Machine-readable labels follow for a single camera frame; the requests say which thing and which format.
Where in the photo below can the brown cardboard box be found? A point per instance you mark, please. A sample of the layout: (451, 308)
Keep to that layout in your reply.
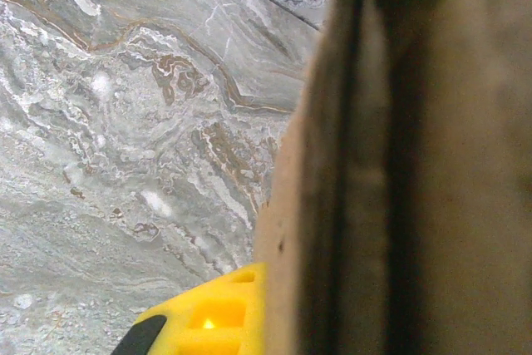
(415, 164)

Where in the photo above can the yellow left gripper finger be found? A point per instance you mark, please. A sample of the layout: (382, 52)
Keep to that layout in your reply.
(216, 321)

